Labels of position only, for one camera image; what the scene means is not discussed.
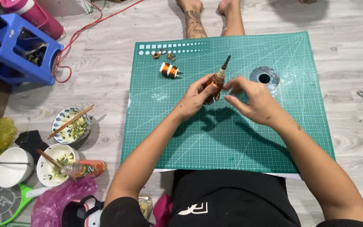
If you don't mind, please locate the person's right hand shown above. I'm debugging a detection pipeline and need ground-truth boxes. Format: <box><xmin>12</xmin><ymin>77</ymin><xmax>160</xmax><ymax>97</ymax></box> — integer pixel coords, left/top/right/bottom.
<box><xmin>222</xmin><ymin>76</ymin><xmax>284</xmax><ymax>127</ymax></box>

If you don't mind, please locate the person's left hand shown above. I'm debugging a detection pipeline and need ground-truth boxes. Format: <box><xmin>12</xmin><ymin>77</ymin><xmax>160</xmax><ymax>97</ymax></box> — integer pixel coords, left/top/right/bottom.
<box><xmin>174</xmin><ymin>75</ymin><xmax>222</xmax><ymax>123</ymax></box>

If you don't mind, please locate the copper wire coil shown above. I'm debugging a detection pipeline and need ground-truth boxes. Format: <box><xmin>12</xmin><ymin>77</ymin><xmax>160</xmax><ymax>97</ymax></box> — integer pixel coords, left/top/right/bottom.
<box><xmin>204</xmin><ymin>55</ymin><xmax>232</xmax><ymax>104</ymax></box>

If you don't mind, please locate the clear tape roll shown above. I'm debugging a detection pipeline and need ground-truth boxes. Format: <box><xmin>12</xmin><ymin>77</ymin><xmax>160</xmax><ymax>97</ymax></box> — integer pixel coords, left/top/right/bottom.
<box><xmin>250</xmin><ymin>66</ymin><xmax>280</xmax><ymax>92</ymax></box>

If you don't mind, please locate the green cutting mat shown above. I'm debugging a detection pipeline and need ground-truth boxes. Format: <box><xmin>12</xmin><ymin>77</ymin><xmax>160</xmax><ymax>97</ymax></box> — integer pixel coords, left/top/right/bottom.
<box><xmin>121</xmin><ymin>32</ymin><xmax>336</xmax><ymax>174</ymax></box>

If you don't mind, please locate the person's tattooed left leg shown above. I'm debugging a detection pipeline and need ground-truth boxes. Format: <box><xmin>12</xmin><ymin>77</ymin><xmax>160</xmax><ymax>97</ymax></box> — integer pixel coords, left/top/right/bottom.
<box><xmin>175</xmin><ymin>0</ymin><xmax>208</xmax><ymax>40</ymax></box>

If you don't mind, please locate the person's right leg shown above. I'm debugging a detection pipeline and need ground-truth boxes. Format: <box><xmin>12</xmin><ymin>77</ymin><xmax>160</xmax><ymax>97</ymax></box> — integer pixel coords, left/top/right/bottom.
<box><xmin>218</xmin><ymin>0</ymin><xmax>246</xmax><ymax>37</ymax></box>

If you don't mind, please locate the black shirt with white logo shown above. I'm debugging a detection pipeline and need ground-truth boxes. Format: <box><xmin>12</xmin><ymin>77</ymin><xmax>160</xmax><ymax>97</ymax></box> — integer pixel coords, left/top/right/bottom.
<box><xmin>100</xmin><ymin>170</ymin><xmax>363</xmax><ymax>227</ymax></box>

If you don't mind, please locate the magenta cloth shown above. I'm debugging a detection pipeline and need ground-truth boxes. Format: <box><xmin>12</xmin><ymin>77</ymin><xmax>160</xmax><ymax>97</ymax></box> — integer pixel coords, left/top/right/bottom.
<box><xmin>153</xmin><ymin>194</ymin><xmax>173</xmax><ymax>227</ymax></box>

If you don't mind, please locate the glass jar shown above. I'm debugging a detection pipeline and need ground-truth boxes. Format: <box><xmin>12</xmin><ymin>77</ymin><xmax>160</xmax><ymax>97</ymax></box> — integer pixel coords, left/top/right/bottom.
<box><xmin>138</xmin><ymin>195</ymin><xmax>154</xmax><ymax>221</ymax></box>

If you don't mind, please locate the wooden chopstick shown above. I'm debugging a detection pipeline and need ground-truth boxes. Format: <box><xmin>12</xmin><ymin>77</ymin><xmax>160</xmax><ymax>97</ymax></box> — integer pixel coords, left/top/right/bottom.
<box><xmin>49</xmin><ymin>107</ymin><xmax>95</xmax><ymax>140</ymax></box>
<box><xmin>36</xmin><ymin>149</ymin><xmax>78</xmax><ymax>182</ymax></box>
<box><xmin>47</xmin><ymin>104</ymin><xmax>94</xmax><ymax>139</ymax></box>

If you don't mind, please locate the orange plastic bottle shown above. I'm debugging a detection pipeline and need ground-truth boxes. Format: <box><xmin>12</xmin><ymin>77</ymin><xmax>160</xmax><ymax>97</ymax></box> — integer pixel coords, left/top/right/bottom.
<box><xmin>61</xmin><ymin>160</ymin><xmax>107</xmax><ymax>178</ymax></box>

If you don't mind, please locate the blue patterned bowl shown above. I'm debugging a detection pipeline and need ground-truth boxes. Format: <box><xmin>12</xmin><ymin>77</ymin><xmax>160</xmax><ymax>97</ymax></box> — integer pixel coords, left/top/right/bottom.
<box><xmin>52</xmin><ymin>107</ymin><xmax>91</xmax><ymax>145</ymax></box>

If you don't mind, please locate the black and pink bag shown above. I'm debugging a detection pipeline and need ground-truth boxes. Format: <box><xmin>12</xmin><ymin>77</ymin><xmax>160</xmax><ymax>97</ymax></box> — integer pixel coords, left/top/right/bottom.
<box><xmin>62</xmin><ymin>195</ymin><xmax>105</xmax><ymax>227</ymax></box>

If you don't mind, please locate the white bowl with food scraps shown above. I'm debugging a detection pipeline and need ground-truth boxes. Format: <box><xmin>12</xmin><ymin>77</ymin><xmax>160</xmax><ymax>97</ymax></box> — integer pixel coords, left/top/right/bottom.
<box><xmin>37</xmin><ymin>144</ymin><xmax>80</xmax><ymax>187</ymax></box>

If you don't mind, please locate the black cloth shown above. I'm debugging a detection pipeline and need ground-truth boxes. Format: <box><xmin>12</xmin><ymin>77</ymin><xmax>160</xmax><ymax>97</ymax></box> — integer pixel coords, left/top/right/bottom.
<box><xmin>14</xmin><ymin>130</ymin><xmax>50</xmax><ymax>164</ymax></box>

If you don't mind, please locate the pink plastic bag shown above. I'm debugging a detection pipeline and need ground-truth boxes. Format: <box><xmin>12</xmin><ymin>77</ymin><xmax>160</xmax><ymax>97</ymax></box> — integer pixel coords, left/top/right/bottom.
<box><xmin>31</xmin><ymin>177</ymin><xmax>97</xmax><ymax>227</ymax></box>

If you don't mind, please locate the pink water bottle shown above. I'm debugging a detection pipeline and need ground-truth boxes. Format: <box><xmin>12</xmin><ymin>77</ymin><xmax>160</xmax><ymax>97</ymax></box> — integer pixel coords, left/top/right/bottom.
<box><xmin>1</xmin><ymin>0</ymin><xmax>65</xmax><ymax>41</ymax></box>

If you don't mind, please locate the blue plastic stool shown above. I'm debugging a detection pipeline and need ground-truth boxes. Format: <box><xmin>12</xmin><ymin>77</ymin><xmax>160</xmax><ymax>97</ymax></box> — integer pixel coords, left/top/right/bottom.
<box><xmin>0</xmin><ymin>13</ymin><xmax>64</xmax><ymax>86</ymax></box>

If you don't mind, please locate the empty white bowl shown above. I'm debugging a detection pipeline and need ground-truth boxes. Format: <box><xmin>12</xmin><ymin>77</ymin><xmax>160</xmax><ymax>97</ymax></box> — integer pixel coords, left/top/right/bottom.
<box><xmin>0</xmin><ymin>147</ymin><xmax>35</xmax><ymax>189</ymax></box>

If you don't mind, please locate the green electric fly swatter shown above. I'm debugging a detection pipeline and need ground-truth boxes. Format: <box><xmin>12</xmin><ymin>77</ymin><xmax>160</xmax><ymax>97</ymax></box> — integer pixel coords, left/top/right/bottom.
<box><xmin>0</xmin><ymin>182</ymin><xmax>53</xmax><ymax>227</ymax></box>

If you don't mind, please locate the copper wire spool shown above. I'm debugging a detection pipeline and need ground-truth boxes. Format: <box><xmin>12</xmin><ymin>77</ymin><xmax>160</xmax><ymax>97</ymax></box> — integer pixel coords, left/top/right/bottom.
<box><xmin>160</xmin><ymin>62</ymin><xmax>183</xmax><ymax>79</ymax></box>

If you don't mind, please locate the red cable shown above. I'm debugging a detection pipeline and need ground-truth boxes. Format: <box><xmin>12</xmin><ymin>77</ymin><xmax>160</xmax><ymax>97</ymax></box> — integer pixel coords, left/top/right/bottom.
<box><xmin>53</xmin><ymin>0</ymin><xmax>146</xmax><ymax>84</ymax></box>

